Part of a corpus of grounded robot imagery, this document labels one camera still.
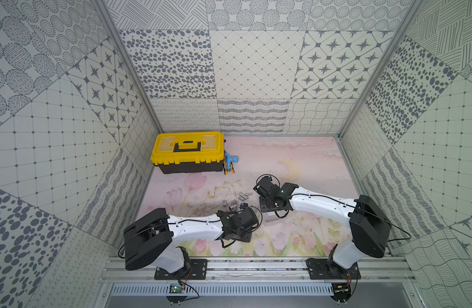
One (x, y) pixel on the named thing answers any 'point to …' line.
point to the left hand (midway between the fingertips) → (252, 232)
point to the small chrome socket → (233, 208)
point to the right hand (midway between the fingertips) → (268, 205)
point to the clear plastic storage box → (274, 217)
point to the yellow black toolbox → (188, 152)
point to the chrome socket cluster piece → (242, 196)
